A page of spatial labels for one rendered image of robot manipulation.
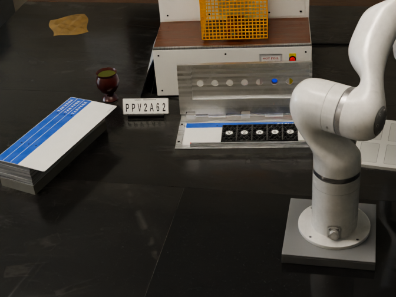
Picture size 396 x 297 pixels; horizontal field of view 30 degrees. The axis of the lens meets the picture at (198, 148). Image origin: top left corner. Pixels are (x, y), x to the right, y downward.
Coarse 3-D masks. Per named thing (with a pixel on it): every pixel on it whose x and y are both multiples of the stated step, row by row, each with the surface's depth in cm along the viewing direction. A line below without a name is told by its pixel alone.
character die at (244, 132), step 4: (240, 124) 243; (244, 124) 242; (248, 124) 242; (240, 128) 241; (244, 128) 241; (248, 128) 241; (240, 132) 239; (244, 132) 239; (248, 132) 238; (236, 136) 237; (240, 136) 237; (244, 136) 238; (248, 136) 237; (236, 140) 235; (240, 140) 235; (244, 140) 235; (248, 140) 234
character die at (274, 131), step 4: (268, 124) 242; (272, 124) 242; (276, 124) 241; (280, 124) 241; (268, 128) 239; (272, 128) 240; (276, 128) 239; (280, 128) 239; (268, 132) 238; (272, 132) 237; (276, 132) 237; (280, 132) 237; (268, 136) 236; (272, 136) 237; (276, 136) 236; (280, 136) 235; (268, 140) 234; (272, 140) 234; (276, 140) 233; (280, 140) 233
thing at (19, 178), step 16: (32, 128) 237; (96, 128) 247; (16, 144) 229; (80, 144) 240; (0, 160) 223; (64, 160) 234; (16, 176) 224; (32, 176) 221; (48, 176) 228; (32, 192) 224
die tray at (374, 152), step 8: (392, 120) 242; (384, 128) 239; (392, 128) 238; (384, 136) 235; (392, 136) 235; (360, 144) 232; (368, 144) 232; (376, 144) 231; (384, 144) 231; (392, 144) 231; (368, 152) 228; (376, 152) 228; (384, 152) 228; (392, 152) 227; (368, 160) 225; (376, 160) 224; (384, 160) 224; (392, 160) 224; (376, 168) 222; (384, 168) 222; (392, 168) 221
